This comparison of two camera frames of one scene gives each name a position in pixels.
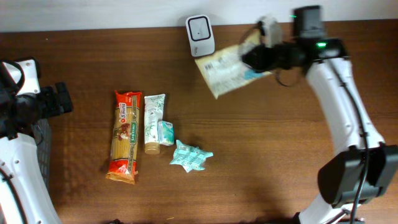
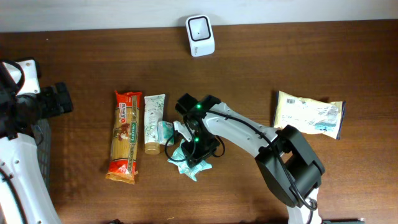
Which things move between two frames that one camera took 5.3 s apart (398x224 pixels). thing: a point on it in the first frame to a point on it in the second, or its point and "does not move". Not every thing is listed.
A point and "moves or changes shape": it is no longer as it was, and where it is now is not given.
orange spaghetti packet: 124,141 does not move
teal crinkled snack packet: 189,157 moves or changes shape
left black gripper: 62,97 does not move
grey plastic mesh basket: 41,130 does not move
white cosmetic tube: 153,113 does not move
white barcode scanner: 201,35 does not move
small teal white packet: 165,133 does not move
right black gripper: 254,58 to 199,150
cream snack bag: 224,69 to 310,116
